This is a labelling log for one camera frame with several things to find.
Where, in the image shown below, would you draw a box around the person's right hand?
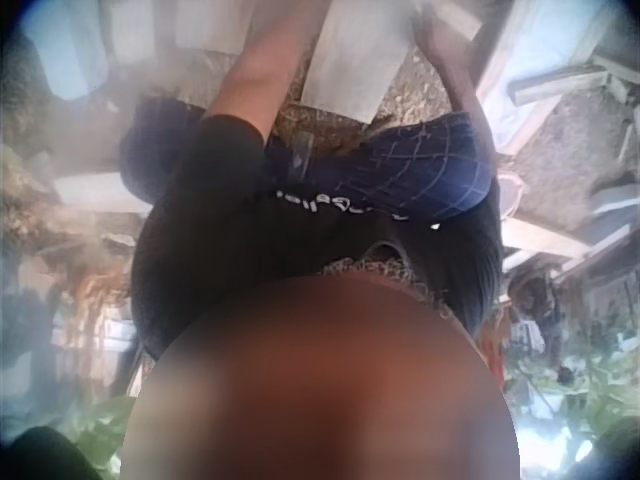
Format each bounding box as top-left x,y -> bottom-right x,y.
409,6 -> 452,45

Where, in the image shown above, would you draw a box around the wide white wooden plank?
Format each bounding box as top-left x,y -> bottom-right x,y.
298,0 -> 420,124

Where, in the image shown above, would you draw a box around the person's legs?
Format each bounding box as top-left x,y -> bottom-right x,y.
263,111 -> 495,224

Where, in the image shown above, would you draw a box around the stack of long wooden planks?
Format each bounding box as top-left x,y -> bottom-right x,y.
499,217 -> 633,274

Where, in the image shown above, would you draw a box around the narrow white wooden plank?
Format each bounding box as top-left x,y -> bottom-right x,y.
106,0 -> 170,67

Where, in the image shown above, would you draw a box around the short white wooden board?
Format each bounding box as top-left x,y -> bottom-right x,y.
51,172 -> 153,217

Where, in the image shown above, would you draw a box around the green leafy plants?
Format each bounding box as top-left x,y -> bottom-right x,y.
503,319 -> 640,456

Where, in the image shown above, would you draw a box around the white wooden frame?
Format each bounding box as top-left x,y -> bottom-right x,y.
474,0 -> 640,157

